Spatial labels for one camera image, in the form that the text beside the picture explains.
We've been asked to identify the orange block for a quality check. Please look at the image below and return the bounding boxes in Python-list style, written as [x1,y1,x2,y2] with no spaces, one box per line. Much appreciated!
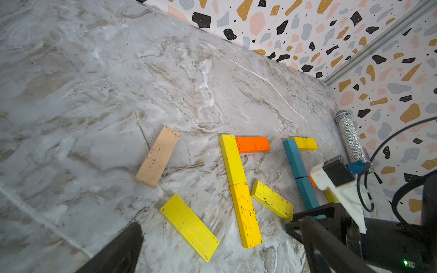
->
[308,175,317,188]
[236,137,271,154]

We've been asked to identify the teal block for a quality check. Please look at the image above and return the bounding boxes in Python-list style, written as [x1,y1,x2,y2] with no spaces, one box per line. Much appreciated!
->
[296,177,320,210]
[283,139,307,179]

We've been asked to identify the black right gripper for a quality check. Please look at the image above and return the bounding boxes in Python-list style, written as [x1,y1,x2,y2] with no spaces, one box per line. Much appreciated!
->
[285,202,430,273]

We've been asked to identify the silver glitter microphone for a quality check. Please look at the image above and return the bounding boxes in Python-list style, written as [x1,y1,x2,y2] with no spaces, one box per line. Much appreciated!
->
[335,110,370,163]

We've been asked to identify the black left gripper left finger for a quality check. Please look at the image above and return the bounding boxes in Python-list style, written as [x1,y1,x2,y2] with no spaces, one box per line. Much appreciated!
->
[76,222,143,273]

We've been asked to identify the yellow block scuffed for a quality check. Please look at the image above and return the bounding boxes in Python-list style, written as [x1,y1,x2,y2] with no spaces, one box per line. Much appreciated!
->
[291,137,319,151]

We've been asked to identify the yellow block lowest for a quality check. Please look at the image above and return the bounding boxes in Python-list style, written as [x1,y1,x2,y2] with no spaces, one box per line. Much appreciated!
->
[219,134,247,185]

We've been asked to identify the yellow-green block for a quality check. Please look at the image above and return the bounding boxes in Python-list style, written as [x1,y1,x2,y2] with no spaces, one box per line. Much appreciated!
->
[324,189,340,203]

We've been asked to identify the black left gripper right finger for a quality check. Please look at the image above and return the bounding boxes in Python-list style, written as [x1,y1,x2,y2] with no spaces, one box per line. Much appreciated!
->
[300,215,376,273]

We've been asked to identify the natural wood block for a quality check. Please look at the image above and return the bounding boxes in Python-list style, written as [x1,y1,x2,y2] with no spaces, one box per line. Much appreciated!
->
[135,126,181,188]

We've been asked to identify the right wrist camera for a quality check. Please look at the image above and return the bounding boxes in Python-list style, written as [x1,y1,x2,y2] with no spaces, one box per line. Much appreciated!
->
[309,155,374,234]

